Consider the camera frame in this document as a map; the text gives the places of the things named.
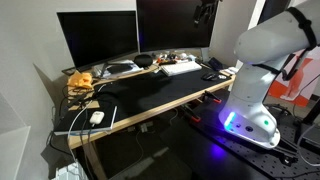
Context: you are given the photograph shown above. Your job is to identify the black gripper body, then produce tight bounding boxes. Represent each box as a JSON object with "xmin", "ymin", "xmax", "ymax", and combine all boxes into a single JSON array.
[{"xmin": 193, "ymin": 0, "xmax": 220, "ymax": 24}]

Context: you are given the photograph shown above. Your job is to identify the black computer mouse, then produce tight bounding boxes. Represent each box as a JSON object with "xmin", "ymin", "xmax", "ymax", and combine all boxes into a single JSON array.
[{"xmin": 201, "ymin": 73, "xmax": 217, "ymax": 81}]

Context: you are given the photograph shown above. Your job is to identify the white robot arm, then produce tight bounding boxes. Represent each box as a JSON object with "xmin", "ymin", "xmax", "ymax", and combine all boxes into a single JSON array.
[{"xmin": 201, "ymin": 0, "xmax": 320, "ymax": 149}]

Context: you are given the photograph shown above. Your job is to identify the black desk mat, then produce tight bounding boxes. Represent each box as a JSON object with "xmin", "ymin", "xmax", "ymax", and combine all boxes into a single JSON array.
[{"xmin": 97, "ymin": 68, "xmax": 230, "ymax": 122}]

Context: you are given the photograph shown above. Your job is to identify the wooden desk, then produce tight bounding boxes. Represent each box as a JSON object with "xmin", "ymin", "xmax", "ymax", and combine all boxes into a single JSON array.
[{"xmin": 65, "ymin": 68, "xmax": 234, "ymax": 180}]

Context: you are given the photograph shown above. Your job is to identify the right black monitor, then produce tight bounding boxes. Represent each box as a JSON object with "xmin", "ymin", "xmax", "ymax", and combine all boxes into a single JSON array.
[{"xmin": 136, "ymin": 0, "xmax": 216, "ymax": 52}]

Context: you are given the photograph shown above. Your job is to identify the black monitor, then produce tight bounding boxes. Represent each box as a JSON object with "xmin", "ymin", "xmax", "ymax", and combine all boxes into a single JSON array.
[
  {"xmin": 57, "ymin": 11, "xmax": 138, "ymax": 71},
  {"xmin": 136, "ymin": 0, "xmax": 216, "ymax": 52}
]

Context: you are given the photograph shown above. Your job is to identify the dark blue box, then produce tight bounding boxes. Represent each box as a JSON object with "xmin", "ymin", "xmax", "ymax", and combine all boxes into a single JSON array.
[{"xmin": 209, "ymin": 57, "xmax": 223, "ymax": 71}]

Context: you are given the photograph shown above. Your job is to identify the white keyboard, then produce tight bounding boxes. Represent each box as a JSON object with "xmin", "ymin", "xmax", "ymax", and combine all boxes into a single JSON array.
[{"xmin": 161, "ymin": 61, "xmax": 202, "ymax": 76}]

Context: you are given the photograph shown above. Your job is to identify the black round pouch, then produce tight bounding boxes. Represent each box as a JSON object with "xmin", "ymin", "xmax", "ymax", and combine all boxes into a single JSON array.
[{"xmin": 134, "ymin": 54, "xmax": 153, "ymax": 68}]

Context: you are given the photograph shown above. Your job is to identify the red black clamp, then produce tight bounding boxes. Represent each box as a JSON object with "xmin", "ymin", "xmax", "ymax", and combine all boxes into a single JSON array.
[
  {"xmin": 182, "ymin": 107, "xmax": 201, "ymax": 122},
  {"xmin": 204, "ymin": 91, "xmax": 222, "ymax": 103}
]

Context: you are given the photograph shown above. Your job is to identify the papers with black tray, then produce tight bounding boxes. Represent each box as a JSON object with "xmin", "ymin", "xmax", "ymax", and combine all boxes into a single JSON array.
[{"xmin": 92, "ymin": 60, "xmax": 142, "ymax": 79}]

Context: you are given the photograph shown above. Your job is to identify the left black monitor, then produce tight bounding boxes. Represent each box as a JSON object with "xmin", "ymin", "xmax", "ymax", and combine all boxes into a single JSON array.
[{"xmin": 57, "ymin": 11, "xmax": 138, "ymax": 71}]

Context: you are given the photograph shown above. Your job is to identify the orange white poster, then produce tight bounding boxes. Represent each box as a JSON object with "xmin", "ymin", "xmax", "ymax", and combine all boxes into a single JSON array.
[{"xmin": 268, "ymin": 47, "xmax": 320, "ymax": 107}]

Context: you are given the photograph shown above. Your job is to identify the orange cloth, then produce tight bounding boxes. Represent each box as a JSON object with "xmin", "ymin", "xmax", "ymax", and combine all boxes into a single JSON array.
[{"xmin": 67, "ymin": 71, "xmax": 93, "ymax": 89}]

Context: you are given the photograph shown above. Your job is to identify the black notebook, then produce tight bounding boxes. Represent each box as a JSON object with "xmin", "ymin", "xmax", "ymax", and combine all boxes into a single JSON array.
[{"xmin": 54, "ymin": 106, "xmax": 118, "ymax": 135}]

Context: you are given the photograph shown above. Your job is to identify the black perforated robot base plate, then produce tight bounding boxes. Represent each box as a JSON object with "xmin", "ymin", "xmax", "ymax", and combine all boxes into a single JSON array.
[{"xmin": 192, "ymin": 101, "xmax": 320, "ymax": 180}]

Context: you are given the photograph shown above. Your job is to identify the white charging cable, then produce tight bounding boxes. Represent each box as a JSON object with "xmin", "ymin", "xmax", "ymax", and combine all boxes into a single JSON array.
[{"xmin": 67, "ymin": 83, "xmax": 108, "ymax": 168}]

